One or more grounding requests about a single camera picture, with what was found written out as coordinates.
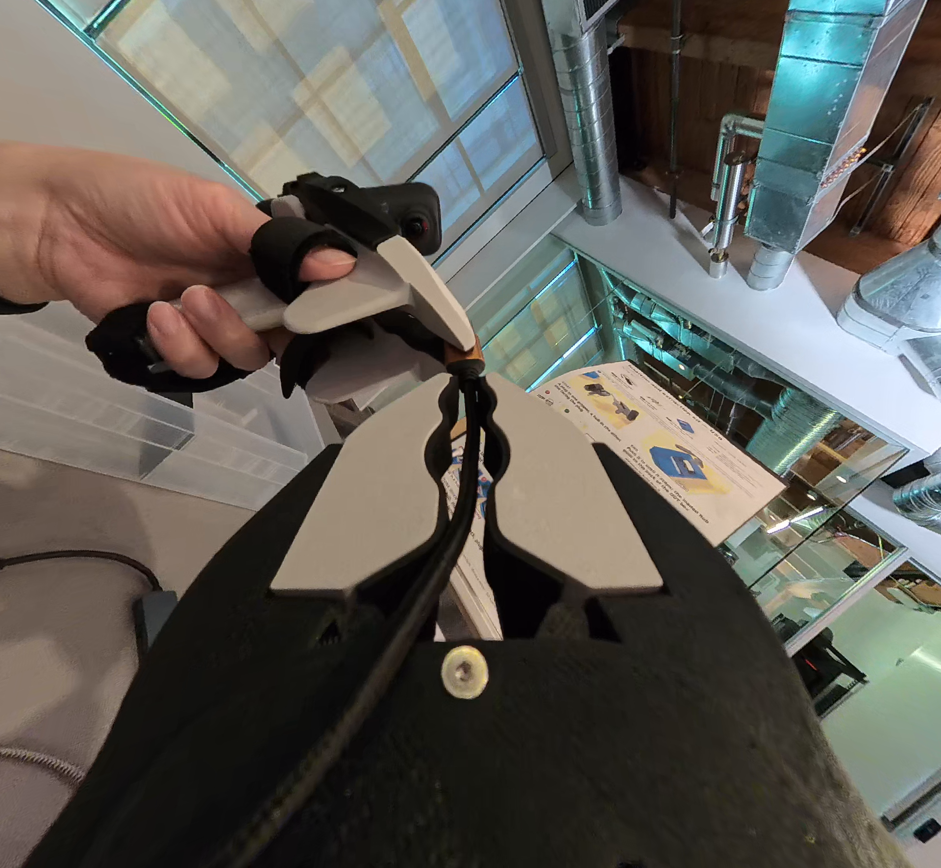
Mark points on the black ceiling pipe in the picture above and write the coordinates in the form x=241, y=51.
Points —
x=674, y=74

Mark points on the wide round metal duct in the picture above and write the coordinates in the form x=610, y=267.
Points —
x=897, y=302

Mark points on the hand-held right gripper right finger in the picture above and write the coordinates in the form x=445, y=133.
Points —
x=573, y=515

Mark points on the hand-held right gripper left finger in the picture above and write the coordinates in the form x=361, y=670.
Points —
x=360, y=508

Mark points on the round spiral metal duct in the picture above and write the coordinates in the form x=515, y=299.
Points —
x=588, y=133

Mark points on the person's left hand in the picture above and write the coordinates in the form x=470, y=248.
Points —
x=110, y=236

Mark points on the green tinted glass pane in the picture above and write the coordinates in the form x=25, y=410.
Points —
x=544, y=324

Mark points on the dark grey usb hub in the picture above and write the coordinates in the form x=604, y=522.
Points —
x=156, y=622

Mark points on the rectangular metal duct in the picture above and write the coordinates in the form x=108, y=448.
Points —
x=823, y=74

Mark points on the black wristband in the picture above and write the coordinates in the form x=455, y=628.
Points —
x=22, y=305

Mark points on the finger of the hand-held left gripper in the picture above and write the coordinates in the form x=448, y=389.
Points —
x=375, y=383
x=430, y=294

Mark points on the printed instruction sheet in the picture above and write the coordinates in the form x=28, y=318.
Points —
x=661, y=456

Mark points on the clear plastic box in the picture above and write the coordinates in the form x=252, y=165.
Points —
x=110, y=456

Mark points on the large mullioned glass window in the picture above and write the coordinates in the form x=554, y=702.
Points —
x=294, y=74

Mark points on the silver bent pipe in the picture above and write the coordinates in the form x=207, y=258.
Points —
x=728, y=206

